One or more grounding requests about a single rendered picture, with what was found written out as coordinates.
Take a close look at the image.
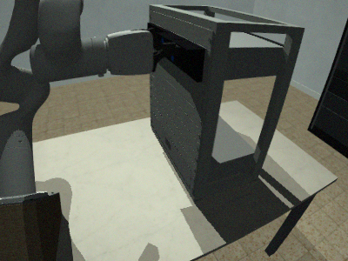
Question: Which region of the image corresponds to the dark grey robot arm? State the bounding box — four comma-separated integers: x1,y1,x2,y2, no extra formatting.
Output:
0,0,109,203

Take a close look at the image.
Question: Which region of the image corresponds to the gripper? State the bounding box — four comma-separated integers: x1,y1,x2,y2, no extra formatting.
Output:
104,28,180,76

